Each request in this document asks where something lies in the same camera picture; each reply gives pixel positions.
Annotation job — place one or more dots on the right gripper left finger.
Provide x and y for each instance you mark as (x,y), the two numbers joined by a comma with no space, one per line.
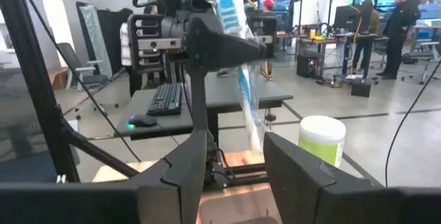
(103,203)

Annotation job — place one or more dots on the black computer keyboard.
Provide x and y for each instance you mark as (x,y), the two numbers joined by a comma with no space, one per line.
(165,98)

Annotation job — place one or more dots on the green white wipes canister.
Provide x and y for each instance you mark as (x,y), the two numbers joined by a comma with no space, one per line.
(322,138)

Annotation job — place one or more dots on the black computer desk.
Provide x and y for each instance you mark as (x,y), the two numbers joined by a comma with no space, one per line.
(172,122)

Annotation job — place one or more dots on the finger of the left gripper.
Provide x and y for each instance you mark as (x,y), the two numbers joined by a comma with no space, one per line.
(213,48)

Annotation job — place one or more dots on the grey office chair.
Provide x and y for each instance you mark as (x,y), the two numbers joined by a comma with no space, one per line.
(74,62)

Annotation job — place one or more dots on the white photo light panel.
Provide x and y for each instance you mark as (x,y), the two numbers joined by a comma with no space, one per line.
(94,38)

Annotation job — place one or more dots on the black computer mouse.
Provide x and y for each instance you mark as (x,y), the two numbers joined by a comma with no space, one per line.
(141,120)

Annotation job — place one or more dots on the black computer tower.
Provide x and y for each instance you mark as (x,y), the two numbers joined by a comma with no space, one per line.
(308,63)

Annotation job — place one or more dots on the small black floor box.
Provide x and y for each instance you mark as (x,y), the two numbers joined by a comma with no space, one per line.
(361,89)

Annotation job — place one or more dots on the person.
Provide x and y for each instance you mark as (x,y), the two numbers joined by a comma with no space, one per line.
(268,5)
(399,27)
(368,20)

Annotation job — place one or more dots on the black aluminium rig frame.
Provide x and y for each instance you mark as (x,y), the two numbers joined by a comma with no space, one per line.
(36,79)

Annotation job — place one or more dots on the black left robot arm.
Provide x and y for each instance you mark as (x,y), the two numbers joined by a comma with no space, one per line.
(199,113)

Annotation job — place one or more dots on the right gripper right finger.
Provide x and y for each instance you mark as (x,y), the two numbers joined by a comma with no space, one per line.
(327,203)

